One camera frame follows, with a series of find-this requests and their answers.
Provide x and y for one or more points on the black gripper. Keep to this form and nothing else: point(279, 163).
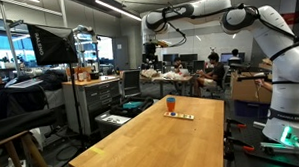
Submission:
point(150, 48)

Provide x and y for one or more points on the blue plastic cup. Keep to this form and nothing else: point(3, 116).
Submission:
point(170, 99)

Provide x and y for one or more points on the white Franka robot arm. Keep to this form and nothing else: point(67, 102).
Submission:
point(282, 62)

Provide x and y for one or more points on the orange plastic cup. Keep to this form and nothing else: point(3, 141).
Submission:
point(171, 107)

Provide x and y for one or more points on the cluttered wooden work table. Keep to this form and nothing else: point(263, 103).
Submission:
point(169, 78)

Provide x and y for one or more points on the seated person behind table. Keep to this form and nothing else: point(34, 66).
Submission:
point(178, 64)

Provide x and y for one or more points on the black framed office chair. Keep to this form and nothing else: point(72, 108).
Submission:
point(131, 82)

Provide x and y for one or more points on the teal case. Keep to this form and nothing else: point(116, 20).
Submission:
point(133, 104)

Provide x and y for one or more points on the black open bag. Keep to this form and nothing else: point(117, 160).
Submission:
point(137, 111)

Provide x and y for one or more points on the black device on cabinet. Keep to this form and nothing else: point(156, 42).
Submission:
point(94, 75)

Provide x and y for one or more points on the long ceiling light strip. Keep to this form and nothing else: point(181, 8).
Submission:
point(117, 9)

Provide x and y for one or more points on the blue round puzzle piece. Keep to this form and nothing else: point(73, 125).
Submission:
point(172, 114)

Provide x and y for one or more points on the wooden number puzzle board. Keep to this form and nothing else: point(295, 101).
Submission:
point(182, 116)

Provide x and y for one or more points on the seated person in black shirt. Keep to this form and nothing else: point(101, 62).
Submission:
point(214, 74)

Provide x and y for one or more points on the grey drawer cabinet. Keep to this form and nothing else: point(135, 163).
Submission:
point(96, 102)

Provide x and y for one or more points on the red bottle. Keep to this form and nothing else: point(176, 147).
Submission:
point(80, 75)

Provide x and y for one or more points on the grey floor box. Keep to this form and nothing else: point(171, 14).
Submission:
point(112, 121)

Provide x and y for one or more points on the wide black desk monitor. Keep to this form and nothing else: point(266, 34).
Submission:
point(225, 57)

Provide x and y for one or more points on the black light stand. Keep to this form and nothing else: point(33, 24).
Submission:
point(76, 96)

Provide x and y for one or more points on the distant person in white shirt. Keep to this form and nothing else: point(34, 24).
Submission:
point(235, 55)

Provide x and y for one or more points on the black softbox light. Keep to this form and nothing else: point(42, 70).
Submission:
point(53, 45)

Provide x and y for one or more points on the cardboard box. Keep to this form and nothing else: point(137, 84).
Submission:
point(249, 88)

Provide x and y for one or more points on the yellow tape strip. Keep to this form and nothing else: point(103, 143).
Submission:
point(97, 150)

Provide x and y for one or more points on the blue storage bin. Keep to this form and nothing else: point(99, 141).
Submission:
point(250, 109)

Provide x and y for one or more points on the aluminium extrusion bar stack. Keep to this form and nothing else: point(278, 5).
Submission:
point(259, 124)

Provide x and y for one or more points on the black fabric cover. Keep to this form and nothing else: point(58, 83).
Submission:
point(17, 108)

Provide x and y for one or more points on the short aluminium extrusion bar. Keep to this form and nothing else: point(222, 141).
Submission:
point(281, 145)

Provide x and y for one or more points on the wooden stool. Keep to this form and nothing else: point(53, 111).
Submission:
point(11, 145)

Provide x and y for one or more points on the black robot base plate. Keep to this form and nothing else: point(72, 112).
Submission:
point(259, 159)

